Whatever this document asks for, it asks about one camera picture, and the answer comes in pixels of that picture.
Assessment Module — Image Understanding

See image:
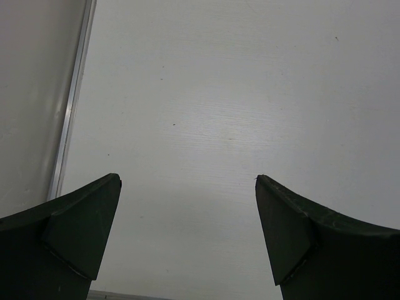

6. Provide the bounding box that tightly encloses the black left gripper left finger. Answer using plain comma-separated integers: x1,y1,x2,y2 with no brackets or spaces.
1,173,122,299

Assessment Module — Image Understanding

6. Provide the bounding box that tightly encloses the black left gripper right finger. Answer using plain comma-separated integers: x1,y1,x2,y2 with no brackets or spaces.
255,175,399,299

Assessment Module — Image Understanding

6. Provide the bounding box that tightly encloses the aluminium table edge rail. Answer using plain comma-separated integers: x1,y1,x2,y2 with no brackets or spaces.
47,0,97,201

